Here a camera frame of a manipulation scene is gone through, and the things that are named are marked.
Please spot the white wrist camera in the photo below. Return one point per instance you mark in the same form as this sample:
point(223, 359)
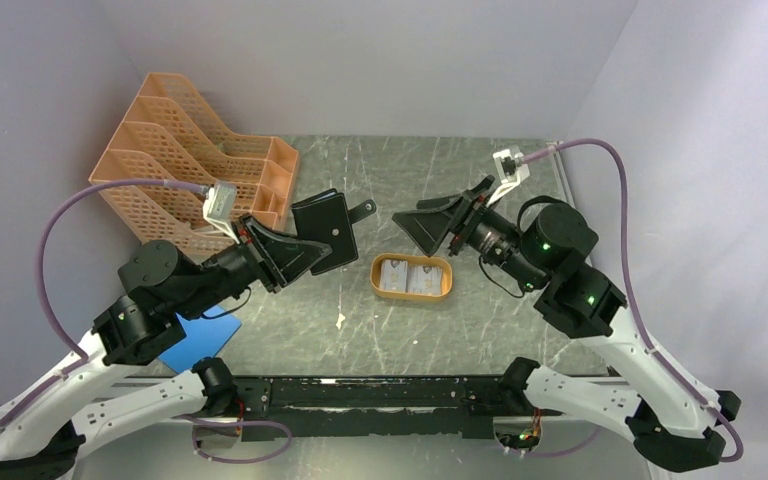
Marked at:
point(512, 170)
point(217, 208)

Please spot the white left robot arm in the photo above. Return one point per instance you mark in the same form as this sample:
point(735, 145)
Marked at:
point(60, 419)

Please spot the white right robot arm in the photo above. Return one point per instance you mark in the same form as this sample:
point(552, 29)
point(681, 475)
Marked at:
point(671, 419)

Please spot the blue folder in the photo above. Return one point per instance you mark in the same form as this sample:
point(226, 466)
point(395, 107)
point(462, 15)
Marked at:
point(204, 338)

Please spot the orange mesh file organizer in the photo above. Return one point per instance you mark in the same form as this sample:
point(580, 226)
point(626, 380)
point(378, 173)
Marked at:
point(170, 132)

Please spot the black leather card holder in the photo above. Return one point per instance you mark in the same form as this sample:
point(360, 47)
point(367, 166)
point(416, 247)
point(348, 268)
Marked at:
point(326, 218)

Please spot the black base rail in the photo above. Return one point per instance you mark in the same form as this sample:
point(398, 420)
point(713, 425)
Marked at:
point(357, 406)

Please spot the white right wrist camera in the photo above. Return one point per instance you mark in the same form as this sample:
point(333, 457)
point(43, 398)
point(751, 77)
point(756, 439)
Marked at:
point(512, 170)

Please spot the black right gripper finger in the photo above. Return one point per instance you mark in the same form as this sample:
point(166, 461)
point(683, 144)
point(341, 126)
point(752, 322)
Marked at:
point(457, 192)
point(429, 223)

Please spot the orange oval tray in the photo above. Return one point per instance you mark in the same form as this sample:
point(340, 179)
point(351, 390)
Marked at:
point(447, 281)

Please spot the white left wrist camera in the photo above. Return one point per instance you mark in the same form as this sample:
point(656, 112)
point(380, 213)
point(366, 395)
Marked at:
point(217, 208)

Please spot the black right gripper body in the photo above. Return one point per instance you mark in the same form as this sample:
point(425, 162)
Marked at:
point(470, 214)

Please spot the credit card in tray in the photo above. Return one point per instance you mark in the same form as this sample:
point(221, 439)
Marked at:
point(425, 280)

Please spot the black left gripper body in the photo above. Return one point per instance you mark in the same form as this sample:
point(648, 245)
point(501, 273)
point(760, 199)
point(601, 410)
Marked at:
point(257, 257)

